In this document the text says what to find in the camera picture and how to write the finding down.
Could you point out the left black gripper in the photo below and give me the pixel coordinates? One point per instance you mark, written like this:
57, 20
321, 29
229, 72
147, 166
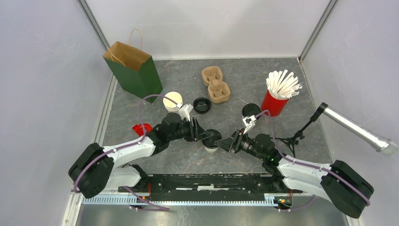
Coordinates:
196, 133

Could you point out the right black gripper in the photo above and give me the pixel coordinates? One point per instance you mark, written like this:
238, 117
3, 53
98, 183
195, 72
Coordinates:
237, 137

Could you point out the stack of black lids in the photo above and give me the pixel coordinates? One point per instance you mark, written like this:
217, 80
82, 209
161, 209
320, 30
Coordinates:
202, 105

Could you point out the stack of white paper cups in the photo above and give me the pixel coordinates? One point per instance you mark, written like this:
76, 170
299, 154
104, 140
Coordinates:
173, 101

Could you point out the single black lid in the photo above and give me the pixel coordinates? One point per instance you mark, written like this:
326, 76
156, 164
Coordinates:
251, 109

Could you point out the green paper bag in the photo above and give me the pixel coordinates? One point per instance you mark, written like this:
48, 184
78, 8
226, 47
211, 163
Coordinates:
134, 69

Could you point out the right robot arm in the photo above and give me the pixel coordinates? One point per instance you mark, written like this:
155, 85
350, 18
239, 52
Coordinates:
338, 183

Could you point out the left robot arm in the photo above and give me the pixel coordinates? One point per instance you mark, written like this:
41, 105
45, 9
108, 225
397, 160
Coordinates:
101, 168

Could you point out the stack of cardboard cup carriers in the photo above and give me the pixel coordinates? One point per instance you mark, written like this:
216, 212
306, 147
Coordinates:
218, 90

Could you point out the red D-shaped object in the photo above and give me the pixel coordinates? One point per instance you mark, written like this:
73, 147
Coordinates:
139, 129

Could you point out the red cup holder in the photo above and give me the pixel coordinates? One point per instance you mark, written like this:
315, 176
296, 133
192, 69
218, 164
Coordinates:
273, 105

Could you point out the silver microphone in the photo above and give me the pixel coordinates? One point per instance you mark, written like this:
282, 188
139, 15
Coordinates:
380, 143

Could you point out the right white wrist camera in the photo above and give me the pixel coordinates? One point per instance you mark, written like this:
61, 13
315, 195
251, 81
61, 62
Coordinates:
249, 123

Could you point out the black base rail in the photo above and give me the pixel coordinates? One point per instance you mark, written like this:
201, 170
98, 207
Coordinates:
210, 187

